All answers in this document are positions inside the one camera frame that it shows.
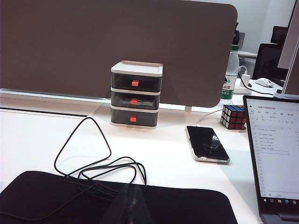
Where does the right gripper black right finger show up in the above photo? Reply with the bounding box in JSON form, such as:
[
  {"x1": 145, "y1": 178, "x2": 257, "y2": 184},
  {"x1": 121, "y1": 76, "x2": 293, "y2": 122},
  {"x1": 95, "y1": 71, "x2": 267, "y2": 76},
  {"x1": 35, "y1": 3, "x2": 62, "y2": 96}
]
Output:
[{"x1": 127, "y1": 183, "x2": 153, "y2": 224}]

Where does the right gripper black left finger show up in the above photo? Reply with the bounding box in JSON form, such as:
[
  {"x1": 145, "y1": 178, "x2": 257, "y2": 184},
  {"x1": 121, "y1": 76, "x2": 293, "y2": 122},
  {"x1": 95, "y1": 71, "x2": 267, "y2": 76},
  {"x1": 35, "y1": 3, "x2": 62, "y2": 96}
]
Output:
[{"x1": 100, "y1": 183, "x2": 135, "y2": 224}]

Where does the open grey laptop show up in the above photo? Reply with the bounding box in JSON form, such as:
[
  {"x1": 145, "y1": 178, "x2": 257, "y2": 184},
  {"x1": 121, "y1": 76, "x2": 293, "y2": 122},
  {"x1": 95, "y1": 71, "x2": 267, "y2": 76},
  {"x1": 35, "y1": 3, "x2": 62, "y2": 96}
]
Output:
[{"x1": 242, "y1": 95, "x2": 299, "y2": 224}]

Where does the black mouse pad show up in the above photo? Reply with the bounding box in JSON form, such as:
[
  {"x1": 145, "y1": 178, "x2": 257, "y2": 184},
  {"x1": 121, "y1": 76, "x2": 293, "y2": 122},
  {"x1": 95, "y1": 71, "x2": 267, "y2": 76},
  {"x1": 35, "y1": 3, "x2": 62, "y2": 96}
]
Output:
[{"x1": 0, "y1": 171, "x2": 238, "y2": 224}]

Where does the black smartphone silver edge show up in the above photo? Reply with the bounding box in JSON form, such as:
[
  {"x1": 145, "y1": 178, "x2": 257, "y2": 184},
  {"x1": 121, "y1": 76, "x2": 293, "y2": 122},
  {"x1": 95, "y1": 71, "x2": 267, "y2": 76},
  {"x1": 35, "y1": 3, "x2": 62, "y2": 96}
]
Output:
[{"x1": 185, "y1": 125, "x2": 231, "y2": 165}]

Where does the Rubik's cube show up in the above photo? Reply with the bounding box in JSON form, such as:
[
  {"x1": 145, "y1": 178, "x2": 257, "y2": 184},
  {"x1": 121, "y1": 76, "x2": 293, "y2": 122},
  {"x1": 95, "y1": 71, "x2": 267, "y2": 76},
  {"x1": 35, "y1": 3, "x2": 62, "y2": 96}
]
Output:
[{"x1": 220, "y1": 104, "x2": 247, "y2": 130}]

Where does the small three-drawer organizer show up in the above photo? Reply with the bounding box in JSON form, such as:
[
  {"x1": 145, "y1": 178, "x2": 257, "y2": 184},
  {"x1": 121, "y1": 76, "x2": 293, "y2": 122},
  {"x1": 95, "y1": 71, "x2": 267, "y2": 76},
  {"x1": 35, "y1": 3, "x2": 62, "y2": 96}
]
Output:
[{"x1": 110, "y1": 60, "x2": 164, "y2": 130}]

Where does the white power strip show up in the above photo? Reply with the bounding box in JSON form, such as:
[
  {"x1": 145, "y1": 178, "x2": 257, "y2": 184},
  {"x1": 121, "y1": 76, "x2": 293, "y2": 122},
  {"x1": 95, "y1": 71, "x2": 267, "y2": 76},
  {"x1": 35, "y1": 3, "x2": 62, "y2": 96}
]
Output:
[{"x1": 233, "y1": 85, "x2": 252, "y2": 95}]

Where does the grey desk divider panel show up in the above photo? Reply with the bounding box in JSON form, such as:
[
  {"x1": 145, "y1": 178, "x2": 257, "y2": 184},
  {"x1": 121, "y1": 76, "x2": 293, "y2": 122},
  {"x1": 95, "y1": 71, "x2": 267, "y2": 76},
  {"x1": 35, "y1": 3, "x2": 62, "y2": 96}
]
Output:
[{"x1": 0, "y1": 0, "x2": 238, "y2": 108}]

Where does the white plug charger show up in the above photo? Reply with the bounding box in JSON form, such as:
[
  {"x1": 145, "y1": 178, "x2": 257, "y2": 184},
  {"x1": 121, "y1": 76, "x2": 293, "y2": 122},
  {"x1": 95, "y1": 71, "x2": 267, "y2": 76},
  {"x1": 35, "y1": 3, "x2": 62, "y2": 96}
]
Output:
[{"x1": 238, "y1": 66, "x2": 251, "y2": 88}]

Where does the clear water bottle green label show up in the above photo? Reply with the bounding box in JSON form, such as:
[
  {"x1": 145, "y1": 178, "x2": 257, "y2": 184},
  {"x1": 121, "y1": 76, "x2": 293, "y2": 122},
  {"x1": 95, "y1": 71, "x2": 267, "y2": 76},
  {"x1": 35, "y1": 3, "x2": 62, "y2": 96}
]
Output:
[{"x1": 221, "y1": 44, "x2": 240, "y2": 105}]

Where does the black monitor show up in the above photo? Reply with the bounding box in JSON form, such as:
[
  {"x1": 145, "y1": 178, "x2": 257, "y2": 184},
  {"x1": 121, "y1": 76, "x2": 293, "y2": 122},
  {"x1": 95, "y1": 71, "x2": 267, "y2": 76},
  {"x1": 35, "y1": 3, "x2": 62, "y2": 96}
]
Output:
[{"x1": 251, "y1": 43, "x2": 289, "y2": 81}]

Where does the black chair back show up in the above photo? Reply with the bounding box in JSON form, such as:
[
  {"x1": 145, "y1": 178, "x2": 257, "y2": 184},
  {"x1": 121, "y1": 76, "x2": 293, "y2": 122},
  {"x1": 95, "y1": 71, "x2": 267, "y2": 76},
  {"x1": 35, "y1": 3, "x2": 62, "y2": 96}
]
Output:
[{"x1": 270, "y1": 25, "x2": 289, "y2": 45}]

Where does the brown side partition panel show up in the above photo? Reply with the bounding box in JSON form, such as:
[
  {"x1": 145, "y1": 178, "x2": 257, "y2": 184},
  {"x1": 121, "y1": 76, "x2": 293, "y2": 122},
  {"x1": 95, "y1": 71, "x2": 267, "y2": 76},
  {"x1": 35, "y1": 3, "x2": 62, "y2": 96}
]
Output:
[{"x1": 277, "y1": 0, "x2": 299, "y2": 95}]

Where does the dark translucent drawer red handle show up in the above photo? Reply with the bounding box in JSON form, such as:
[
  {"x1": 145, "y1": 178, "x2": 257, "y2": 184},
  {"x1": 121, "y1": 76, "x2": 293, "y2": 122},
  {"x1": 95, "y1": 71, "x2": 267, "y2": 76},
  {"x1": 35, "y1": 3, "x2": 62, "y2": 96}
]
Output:
[
  {"x1": 110, "y1": 108, "x2": 158, "y2": 124},
  {"x1": 111, "y1": 91, "x2": 160, "y2": 110},
  {"x1": 111, "y1": 72, "x2": 162, "y2": 91}
]

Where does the thin black cable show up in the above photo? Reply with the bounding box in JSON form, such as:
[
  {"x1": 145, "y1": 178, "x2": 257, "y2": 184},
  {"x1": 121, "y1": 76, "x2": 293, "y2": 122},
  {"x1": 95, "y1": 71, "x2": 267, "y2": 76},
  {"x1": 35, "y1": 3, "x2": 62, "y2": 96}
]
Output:
[{"x1": 0, "y1": 117, "x2": 147, "y2": 217}]

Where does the thin white cable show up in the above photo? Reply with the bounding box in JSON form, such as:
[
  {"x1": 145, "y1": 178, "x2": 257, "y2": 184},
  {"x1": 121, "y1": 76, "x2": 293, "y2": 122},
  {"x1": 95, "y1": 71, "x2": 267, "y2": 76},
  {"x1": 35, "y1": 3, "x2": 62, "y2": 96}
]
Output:
[{"x1": 196, "y1": 108, "x2": 225, "y2": 128}]

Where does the silver partition base rail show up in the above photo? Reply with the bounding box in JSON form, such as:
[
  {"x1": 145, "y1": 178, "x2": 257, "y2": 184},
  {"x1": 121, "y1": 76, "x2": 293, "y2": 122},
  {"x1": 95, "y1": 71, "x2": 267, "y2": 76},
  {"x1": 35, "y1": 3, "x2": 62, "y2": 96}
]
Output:
[{"x1": 0, "y1": 88, "x2": 113, "y2": 101}]

